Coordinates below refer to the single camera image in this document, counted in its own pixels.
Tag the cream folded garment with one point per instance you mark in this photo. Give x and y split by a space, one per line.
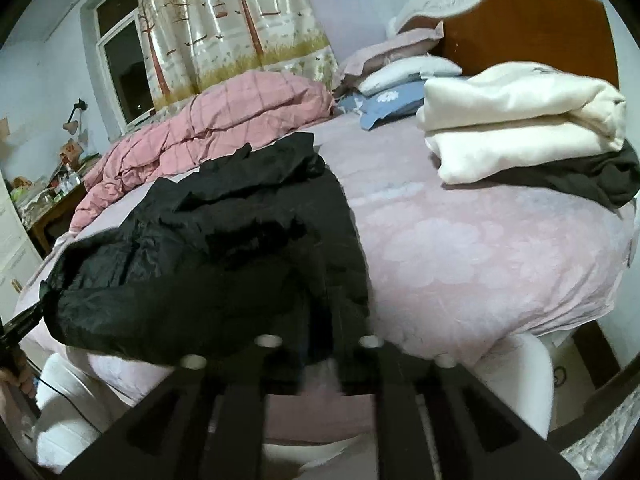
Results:
518 114

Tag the cluttered wooden desk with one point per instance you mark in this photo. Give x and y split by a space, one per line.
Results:
46 206

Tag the tree print curtain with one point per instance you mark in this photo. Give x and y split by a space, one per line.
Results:
190 45

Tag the mauve pillow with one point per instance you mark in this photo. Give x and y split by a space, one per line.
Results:
365 61

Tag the dark grey folded garment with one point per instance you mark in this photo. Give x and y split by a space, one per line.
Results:
610 179

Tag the pink wall lamp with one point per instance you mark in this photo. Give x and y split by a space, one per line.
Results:
71 125

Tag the pink plaid duvet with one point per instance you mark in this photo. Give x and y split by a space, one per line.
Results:
254 108

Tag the black puffer jacket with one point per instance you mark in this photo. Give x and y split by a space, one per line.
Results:
258 242

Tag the white pillow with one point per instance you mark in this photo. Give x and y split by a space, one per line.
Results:
408 70

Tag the blue flower pillow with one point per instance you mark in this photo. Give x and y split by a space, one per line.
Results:
385 106

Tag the dark window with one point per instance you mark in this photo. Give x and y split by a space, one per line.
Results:
122 61

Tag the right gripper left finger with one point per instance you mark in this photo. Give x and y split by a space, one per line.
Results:
204 421

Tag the white cabinet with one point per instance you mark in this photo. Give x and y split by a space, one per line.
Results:
19 259

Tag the pink floral bedsheet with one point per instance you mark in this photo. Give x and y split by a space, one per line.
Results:
454 270

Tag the person left hand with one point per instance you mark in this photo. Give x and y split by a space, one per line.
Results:
20 375

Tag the white and wood headboard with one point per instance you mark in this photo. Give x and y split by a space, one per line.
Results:
574 36

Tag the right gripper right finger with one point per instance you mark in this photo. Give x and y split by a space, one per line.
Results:
436 421

